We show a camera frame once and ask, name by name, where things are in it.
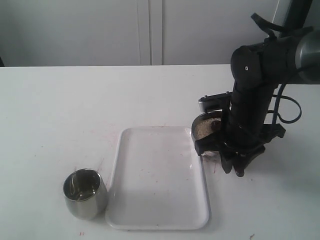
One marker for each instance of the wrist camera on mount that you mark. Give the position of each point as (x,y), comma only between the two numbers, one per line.
(210,104)

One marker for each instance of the brown wooden spoon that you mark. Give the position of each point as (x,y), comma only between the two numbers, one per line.
(216,126)

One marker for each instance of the stainless steel cup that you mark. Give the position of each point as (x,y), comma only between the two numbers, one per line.
(85,194)

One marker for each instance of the white plastic tray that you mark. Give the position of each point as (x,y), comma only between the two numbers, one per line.
(157,181)

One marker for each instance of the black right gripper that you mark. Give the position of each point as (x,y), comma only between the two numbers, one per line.
(238,144)

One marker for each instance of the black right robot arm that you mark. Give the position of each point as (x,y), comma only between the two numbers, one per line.
(261,71)

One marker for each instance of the bowl of grain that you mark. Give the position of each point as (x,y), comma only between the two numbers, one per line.
(203,117)

